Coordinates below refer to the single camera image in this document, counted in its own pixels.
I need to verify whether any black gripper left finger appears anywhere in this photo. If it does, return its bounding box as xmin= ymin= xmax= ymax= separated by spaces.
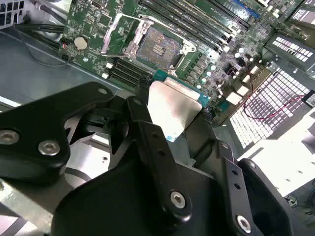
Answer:
xmin=0 ymin=82 xmax=193 ymax=223

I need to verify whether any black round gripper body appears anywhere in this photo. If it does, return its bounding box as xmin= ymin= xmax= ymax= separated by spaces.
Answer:
xmin=51 ymin=158 xmax=238 ymax=236

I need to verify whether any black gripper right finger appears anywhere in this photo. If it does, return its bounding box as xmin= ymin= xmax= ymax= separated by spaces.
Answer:
xmin=186 ymin=109 xmax=294 ymax=236

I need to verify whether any silver CPU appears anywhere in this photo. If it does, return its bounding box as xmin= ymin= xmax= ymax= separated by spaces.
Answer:
xmin=147 ymin=69 xmax=210 ymax=142

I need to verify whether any metal socket cover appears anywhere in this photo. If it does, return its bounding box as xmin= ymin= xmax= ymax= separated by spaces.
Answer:
xmin=100 ymin=12 xmax=146 ymax=60

